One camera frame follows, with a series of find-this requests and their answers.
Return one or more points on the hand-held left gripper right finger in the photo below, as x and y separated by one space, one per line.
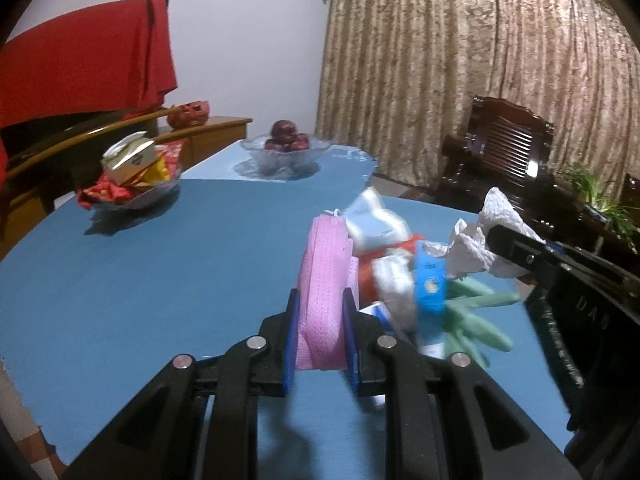
350 345

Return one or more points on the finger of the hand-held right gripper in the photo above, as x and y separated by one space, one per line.
520 255
590 262

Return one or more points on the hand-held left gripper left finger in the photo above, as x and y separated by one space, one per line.
291 340

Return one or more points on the white paper towel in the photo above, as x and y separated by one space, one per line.
475 250

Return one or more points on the green rubber glove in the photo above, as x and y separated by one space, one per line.
470 325

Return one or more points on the dark wooden side table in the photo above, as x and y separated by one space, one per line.
560 210

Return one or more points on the green potted plant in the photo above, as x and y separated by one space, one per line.
600 195

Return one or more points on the blue and white tube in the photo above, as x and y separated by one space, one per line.
430 290

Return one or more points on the dark wooden armchair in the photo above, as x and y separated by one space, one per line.
500 150

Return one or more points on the blue tablecloth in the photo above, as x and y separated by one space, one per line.
150 280

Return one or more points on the glass fruit bowl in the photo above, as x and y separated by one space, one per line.
295 160

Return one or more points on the dark red fruit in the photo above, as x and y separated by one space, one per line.
272 145
301 141
283 129

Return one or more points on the glass snack bowl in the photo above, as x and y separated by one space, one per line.
145 197

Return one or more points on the wooden sideboard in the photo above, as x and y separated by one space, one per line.
217 142

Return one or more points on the yellow snack packet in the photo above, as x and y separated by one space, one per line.
159 172

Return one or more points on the patterned beige curtain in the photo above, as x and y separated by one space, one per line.
450 50

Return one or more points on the red snack packet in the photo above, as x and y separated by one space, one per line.
102 194
172 155

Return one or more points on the white and gold carton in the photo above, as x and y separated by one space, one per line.
127 157

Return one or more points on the red plastic bag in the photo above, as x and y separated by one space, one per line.
189 115

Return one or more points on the red cloth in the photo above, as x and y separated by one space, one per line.
85 60

